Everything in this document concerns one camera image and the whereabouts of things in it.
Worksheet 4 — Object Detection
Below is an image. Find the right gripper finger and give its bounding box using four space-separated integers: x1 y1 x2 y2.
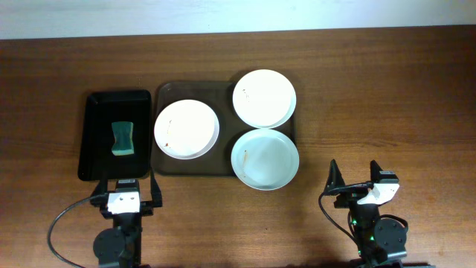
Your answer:
324 159 345 194
370 160 382 182

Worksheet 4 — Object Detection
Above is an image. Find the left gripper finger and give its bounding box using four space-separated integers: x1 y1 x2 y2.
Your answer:
91 171 108 197
149 168 163 203

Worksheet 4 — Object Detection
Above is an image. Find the green scrubbing sponge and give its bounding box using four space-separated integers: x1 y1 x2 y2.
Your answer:
112 121 135 156

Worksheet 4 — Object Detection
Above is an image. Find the white plate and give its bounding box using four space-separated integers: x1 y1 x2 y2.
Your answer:
232 69 297 129
153 100 219 160

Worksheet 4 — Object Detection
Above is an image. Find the pale blue plate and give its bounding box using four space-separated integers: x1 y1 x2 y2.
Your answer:
231 129 300 191

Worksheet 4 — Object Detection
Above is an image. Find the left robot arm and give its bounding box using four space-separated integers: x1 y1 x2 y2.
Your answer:
91 169 163 268

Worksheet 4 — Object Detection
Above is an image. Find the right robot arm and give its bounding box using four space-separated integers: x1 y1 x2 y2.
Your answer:
318 159 409 267

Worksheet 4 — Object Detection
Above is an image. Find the small black tray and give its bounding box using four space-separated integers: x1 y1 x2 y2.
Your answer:
77 89 152 181

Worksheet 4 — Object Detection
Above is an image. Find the brown plastic serving tray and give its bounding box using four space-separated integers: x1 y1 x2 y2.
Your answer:
150 80 298 177

